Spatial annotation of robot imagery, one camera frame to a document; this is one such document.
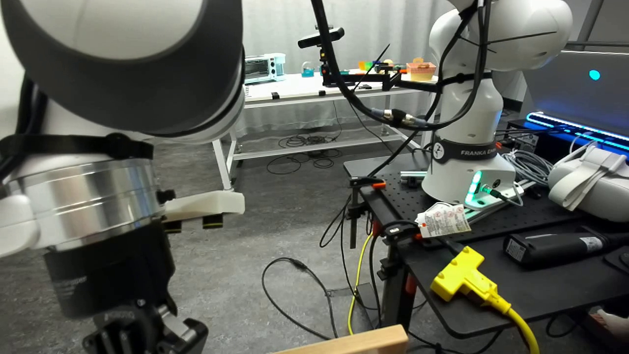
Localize white red printed packet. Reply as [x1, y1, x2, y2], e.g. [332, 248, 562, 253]
[413, 200, 474, 240]

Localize small toaster oven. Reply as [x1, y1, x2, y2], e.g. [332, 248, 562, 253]
[242, 51, 289, 86]

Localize small green yellow toy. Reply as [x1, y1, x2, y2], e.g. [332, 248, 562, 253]
[356, 57, 399, 74]

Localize white VR headset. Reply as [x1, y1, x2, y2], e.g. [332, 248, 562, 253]
[547, 143, 629, 224]

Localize grey cable bundle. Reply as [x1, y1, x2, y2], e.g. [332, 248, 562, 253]
[499, 145, 556, 189]

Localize thin yellow-green cable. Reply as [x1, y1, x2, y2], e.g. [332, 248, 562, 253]
[344, 232, 375, 336]

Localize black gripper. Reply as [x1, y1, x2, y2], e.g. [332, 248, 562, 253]
[41, 220, 212, 354]

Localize black looped floor cable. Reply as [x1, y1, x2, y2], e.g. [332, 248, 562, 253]
[260, 255, 340, 342]

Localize white metal table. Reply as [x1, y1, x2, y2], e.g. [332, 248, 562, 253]
[208, 67, 448, 192]

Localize tan toy object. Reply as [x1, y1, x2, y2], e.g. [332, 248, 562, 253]
[403, 55, 438, 84]

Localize grey laptop with blue light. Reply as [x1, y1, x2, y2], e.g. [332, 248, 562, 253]
[523, 47, 629, 155]

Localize yellow tool in drawer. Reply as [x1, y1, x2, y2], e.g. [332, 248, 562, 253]
[429, 244, 513, 314]

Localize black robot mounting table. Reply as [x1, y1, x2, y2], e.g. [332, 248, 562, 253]
[342, 153, 629, 340]

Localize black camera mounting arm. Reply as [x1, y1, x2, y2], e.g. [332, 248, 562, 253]
[318, 45, 460, 94]

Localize yellow power cable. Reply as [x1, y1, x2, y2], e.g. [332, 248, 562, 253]
[497, 297, 543, 354]

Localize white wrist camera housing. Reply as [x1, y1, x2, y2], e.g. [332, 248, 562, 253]
[159, 189, 248, 232]

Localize black stereo camera bar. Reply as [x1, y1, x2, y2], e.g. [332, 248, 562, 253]
[297, 25, 346, 51]

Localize black camera stand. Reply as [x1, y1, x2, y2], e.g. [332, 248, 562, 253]
[309, 0, 499, 133]

